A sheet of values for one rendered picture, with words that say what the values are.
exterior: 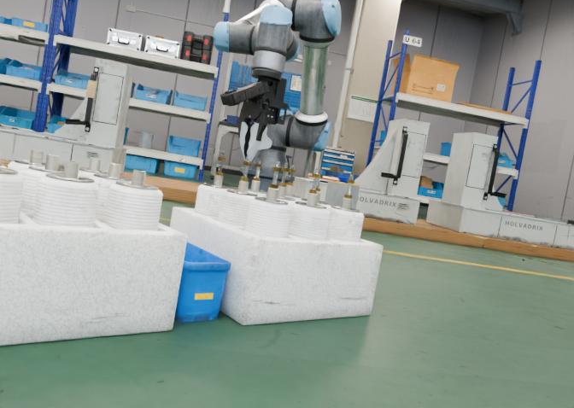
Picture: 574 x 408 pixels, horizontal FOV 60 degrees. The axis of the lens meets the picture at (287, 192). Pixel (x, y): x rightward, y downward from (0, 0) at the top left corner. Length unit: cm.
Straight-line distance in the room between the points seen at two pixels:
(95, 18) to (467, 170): 773
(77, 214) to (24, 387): 27
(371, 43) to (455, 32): 345
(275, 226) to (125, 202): 33
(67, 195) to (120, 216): 10
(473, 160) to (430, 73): 296
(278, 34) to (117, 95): 227
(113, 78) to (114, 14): 668
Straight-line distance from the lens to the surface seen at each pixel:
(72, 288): 88
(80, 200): 88
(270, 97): 122
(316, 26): 166
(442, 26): 1100
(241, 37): 134
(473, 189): 385
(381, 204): 349
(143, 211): 92
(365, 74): 785
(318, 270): 114
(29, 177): 100
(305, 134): 179
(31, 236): 84
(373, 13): 807
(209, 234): 117
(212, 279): 103
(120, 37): 614
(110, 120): 338
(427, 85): 661
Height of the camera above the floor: 33
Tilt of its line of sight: 3 degrees down
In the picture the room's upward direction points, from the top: 10 degrees clockwise
